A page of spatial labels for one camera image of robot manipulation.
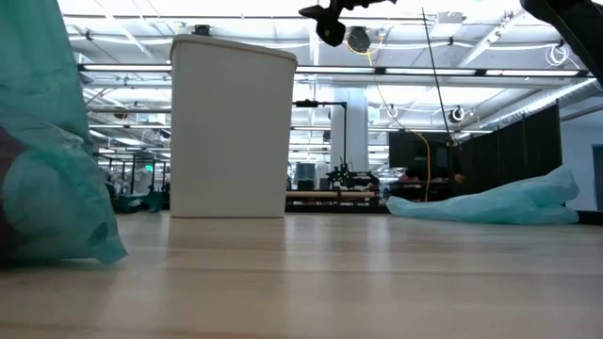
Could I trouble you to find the silver ventilation duct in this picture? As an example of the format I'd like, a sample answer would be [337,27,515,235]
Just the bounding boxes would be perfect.
[464,77,603,131]

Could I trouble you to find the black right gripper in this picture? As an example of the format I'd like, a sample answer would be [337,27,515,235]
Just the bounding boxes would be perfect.
[298,0,399,21]

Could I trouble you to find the teal plastic trash bag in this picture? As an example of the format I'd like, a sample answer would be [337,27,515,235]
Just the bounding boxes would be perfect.
[0,0,129,266]

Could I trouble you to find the light blue bag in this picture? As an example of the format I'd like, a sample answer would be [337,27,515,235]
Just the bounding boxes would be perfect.
[385,165,581,226]

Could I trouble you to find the thin black hanging cable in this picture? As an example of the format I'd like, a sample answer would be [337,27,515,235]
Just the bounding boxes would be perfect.
[421,8,454,142]

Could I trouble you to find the black partition screen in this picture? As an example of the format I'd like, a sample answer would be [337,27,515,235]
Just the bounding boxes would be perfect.
[449,101,562,197]

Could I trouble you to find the white building column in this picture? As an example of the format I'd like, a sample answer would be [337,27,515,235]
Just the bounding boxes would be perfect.
[329,87,369,173]

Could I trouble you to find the small crumpled teal bag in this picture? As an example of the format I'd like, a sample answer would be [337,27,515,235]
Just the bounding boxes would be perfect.
[111,190,165,215]

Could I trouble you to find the black pole stand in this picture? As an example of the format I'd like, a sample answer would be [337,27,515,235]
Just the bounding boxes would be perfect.
[291,99,350,166]

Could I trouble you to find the ceiling light rail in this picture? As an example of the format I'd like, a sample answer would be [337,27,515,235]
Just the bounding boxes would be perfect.
[77,62,595,79]

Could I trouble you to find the distant black shelving frame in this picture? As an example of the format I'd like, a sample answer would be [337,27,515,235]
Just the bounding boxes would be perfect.
[96,151,171,197]

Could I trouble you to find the white plastic trash bin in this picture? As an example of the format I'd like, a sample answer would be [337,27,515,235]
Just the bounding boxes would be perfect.
[169,33,299,219]

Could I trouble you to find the yellow hanging cable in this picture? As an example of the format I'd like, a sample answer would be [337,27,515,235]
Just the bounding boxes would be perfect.
[346,41,432,202]

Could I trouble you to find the distant wooden workbench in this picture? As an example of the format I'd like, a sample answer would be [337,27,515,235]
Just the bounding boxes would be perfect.
[285,189,379,204]

